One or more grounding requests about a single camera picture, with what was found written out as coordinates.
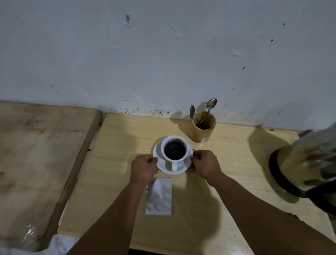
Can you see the long metal spoon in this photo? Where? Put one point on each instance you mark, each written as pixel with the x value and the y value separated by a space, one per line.
pixel 211 102

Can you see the white saucer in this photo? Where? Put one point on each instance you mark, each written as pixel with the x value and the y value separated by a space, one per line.
pixel 161 165

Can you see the person's right hand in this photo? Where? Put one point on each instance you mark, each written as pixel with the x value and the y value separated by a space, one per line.
pixel 207 165

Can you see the wooden spoon holder cup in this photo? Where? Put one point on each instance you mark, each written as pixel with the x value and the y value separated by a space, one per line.
pixel 200 135

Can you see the worn stained wooden table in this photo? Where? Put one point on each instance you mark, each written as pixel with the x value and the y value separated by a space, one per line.
pixel 39 157

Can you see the clear plastic wrap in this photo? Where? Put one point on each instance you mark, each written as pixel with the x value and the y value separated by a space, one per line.
pixel 31 237

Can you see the white coffee cup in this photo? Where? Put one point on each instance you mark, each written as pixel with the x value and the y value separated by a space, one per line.
pixel 174 165

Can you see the light wooden table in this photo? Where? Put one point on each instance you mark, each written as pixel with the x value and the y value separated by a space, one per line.
pixel 118 147

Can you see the person's left forearm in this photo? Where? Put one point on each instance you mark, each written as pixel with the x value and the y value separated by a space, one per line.
pixel 110 223

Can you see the person's left hand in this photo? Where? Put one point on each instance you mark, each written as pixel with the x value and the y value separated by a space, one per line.
pixel 143 169

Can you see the short metal spoon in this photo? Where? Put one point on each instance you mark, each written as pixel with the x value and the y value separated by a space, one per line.
pixel 192 110

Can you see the silver foil sachet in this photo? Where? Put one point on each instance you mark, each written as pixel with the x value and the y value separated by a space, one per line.
pixel 158 197

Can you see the black coffee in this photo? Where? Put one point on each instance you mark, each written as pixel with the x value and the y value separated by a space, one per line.
pixel 174 149

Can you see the person's right forearm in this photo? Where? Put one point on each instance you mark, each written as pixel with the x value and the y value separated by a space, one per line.
pixel 262 223

